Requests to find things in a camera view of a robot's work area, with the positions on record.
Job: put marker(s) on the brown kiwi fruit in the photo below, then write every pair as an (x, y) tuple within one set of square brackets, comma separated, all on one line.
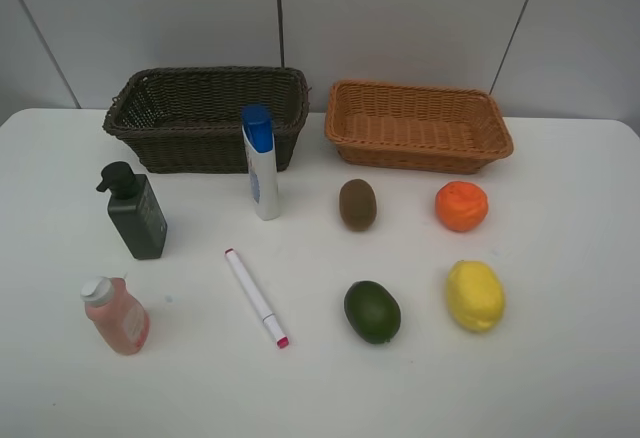
[(357, 205)]

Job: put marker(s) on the white blue shampoo bottle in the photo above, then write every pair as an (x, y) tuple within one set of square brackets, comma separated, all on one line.
[(261, 160)]

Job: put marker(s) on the green avocado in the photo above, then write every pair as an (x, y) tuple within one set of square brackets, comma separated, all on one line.
[(372, 312)]

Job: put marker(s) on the white pink marker pen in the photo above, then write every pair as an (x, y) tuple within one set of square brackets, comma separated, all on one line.
[(256, 298)]

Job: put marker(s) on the orange fruit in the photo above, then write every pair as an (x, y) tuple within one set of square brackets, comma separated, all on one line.
[(461, 206)]

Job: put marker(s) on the yellow lemon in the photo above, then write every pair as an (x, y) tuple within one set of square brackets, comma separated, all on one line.
[(475, 296)]

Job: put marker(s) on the dark green pump bottle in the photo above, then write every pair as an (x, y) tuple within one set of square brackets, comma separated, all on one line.
[(134, 210)]

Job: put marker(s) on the pink bottle white cap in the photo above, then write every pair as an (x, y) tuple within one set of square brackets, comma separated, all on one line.
[(118, 316)]

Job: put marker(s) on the orange wicker basket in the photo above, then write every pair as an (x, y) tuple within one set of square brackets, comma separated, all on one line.
[(447, 130)]

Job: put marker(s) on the dark brown wicker basket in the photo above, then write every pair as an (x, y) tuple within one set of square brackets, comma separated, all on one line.
[(188, 120)]

